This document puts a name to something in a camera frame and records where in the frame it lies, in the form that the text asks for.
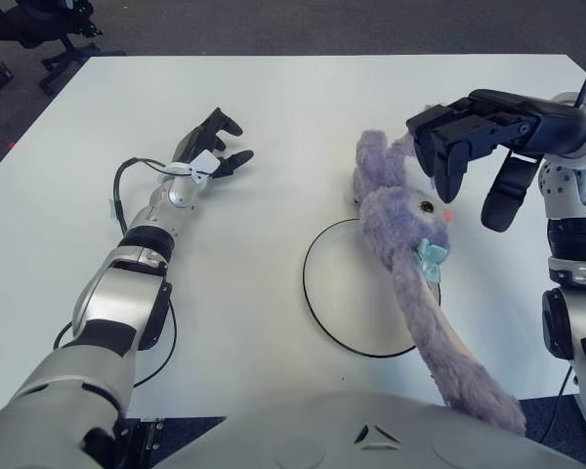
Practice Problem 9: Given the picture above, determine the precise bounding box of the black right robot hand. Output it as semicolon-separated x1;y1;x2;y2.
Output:
405;88;586;234

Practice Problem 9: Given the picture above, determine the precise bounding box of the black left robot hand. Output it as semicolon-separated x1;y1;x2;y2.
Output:
165;107;255;186

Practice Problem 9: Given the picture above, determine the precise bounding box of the purple plush bunny doll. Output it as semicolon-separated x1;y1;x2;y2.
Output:
349;129;527;436

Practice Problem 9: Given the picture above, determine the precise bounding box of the white plate black rim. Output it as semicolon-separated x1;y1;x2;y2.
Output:
301;218;443;359

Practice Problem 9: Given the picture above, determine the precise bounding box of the white table leg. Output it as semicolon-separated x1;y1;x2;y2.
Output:
571;394;586;431

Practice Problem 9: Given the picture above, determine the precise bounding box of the silver robot torso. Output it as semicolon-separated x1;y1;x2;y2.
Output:
155;390;586;469

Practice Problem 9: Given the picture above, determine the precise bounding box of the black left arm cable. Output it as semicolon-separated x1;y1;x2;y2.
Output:
53;155;178;390

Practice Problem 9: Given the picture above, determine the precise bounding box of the black table bracket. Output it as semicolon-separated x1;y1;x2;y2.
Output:
144;417;166;450

